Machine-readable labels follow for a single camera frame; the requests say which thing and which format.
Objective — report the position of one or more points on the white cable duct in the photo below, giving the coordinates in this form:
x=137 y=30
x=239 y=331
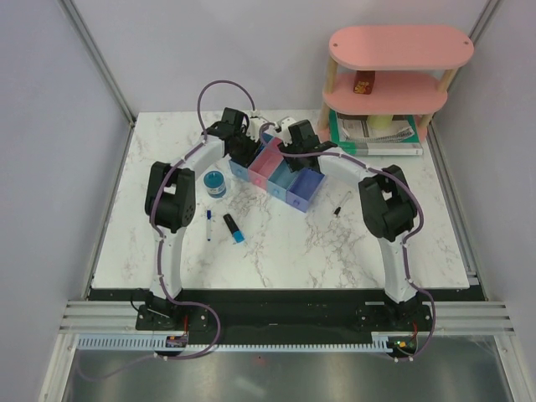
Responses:
x=165 y=343

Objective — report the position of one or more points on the pink three-tier shelf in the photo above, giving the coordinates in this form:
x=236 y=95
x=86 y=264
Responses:
x=413 y=64

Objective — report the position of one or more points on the green book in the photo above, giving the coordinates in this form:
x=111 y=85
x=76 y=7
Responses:
x=357 y=137

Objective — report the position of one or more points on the yellow cup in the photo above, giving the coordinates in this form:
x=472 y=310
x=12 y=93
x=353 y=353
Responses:
x=380 y=122

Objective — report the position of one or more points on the pink drawer bin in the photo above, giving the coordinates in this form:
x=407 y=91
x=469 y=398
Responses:
x=264 y=165

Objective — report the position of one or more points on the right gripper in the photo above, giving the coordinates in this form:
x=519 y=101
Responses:
x=294 y=166

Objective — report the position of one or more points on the red small box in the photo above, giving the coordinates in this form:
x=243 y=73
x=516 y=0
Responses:
x=363 y=82

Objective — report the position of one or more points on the blue round tape dispenser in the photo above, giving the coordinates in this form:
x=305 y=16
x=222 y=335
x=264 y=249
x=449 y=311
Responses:
x=214 y=183

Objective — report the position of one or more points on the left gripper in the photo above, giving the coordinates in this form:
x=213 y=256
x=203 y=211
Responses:
x=245 y=160

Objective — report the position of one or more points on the black pen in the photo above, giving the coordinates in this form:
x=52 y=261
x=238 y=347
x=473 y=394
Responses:
x=342 y=202

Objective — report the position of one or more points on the blue black highlighter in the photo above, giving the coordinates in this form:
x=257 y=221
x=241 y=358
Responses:
x=233 y=228

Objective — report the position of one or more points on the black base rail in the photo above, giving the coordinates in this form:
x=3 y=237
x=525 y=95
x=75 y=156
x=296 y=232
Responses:
x=355 y=310

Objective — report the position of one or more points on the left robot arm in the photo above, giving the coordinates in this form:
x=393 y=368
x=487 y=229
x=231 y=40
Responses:
x=170 y=202

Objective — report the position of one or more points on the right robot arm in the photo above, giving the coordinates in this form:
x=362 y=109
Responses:
x=389 y=208

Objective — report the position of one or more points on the blue white pen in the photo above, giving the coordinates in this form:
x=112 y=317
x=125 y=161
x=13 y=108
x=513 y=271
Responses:
x=209 y=225

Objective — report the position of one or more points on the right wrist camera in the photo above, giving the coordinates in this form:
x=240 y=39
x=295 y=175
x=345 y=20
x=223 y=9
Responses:
x=284 y=123

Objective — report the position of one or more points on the purple drawer bin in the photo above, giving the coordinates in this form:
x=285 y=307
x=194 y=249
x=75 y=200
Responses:
x=304 y=189

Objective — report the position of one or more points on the aluminium frame rail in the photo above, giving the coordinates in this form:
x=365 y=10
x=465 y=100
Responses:
x=452 y=318

